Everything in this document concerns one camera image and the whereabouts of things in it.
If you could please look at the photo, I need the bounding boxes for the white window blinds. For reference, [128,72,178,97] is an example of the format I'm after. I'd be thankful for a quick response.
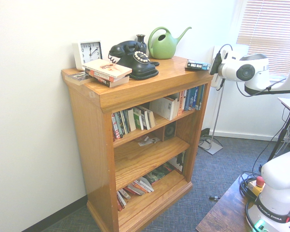
[236,0,290,81]

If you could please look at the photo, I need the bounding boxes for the loose paper cards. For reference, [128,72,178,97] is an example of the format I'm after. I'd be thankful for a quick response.
[137,135,161,147]

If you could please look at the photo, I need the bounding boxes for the salmon Washington book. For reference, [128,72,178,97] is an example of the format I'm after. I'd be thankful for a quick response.
[177,90,188,116]

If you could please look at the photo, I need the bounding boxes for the dark red spine book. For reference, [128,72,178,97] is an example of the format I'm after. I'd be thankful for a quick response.
[111,113,119,141]

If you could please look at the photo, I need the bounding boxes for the black leaning paperback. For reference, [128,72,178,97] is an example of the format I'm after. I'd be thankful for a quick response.
[140,105,151,131]

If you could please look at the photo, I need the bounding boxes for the dark blue spine book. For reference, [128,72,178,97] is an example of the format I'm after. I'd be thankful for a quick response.
[184,89,195,112]

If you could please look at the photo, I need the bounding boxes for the paperback with black red spine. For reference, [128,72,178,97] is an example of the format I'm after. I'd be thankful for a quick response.
[93,75,131,88]

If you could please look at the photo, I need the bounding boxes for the yellow red emergency stop button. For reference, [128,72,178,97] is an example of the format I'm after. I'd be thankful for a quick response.
[247,175,267,197]

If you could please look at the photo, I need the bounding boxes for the metal floor stand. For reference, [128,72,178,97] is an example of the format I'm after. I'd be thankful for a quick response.
[198,79,225,156]

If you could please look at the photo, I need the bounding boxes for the small wooden speaker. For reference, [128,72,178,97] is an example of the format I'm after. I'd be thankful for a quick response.
[159,120,178,142]

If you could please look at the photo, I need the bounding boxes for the paperback with red white spine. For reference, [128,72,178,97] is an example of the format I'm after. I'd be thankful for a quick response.
[85,68,131,83]

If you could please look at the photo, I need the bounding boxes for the black rotary telephone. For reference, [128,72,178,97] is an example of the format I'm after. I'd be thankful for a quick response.
[107,52,160,81]

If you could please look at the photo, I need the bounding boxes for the dark wood table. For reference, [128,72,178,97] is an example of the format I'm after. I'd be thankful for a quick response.
[195,173,290,232]

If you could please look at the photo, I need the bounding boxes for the dark cover flat book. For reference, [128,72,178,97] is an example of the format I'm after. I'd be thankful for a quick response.
[64,71,92,86]

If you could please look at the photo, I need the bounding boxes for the black coiled cable bundle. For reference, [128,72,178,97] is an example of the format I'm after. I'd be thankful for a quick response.
[239,171,260,202]

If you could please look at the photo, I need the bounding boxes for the green plastic watering can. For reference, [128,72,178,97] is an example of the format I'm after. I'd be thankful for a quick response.
[147,26,192,60]

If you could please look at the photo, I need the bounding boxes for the dark green cover book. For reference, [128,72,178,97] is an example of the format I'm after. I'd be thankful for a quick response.
[144,164,176,185]

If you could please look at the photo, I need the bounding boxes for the black stand with white board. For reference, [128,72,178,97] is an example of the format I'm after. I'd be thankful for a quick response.
[265,91,290,163]

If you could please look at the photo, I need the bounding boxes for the wooden bookshelf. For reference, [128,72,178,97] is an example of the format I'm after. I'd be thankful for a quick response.
[61,56,214,232]

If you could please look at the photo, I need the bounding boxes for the Darwin's Radio paperback book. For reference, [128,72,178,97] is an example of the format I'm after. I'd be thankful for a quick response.
[184,59,212,72]

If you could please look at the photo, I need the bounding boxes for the black glossy vase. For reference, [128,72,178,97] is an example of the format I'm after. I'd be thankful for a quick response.
[136,34,147,50]

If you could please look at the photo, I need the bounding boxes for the thin white paperback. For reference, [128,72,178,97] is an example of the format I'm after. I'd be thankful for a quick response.
[132,177,156,194]

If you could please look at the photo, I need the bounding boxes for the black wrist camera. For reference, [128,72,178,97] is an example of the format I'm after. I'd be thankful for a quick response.
[208,52,221,74]

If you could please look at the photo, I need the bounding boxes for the white square alarm clock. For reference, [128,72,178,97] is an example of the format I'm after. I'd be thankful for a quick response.
[72,40,103,71]

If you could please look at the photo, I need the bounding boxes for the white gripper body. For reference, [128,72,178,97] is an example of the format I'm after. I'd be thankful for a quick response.
[212,51,233,89]

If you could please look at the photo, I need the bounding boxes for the white paperback book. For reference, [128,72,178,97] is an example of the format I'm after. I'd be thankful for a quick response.
[148,96,182,121]

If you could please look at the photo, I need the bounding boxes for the paperback with pink white cover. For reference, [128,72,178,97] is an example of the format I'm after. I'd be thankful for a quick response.
[82,58,133,79]

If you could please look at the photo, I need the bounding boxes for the blue Thailand guide book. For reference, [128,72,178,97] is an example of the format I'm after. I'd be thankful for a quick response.
[193,87,201,110]

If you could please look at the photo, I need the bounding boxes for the black rotary telephone base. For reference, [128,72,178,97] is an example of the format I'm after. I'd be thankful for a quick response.
[116,49,157,76]

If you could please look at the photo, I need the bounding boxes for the green striped spine book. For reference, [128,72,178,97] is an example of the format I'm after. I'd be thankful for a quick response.
[119,110,131,135]

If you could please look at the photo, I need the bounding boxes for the illustrated cover leaning paperback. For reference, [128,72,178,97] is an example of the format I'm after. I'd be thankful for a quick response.
[147,111,158,129]

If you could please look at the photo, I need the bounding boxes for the white illustrated paperback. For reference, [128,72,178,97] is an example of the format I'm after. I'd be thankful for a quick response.
[170,150,187,174]

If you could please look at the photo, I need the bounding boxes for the black telephone handset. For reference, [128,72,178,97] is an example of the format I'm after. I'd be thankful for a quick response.
[109,40,147,59]

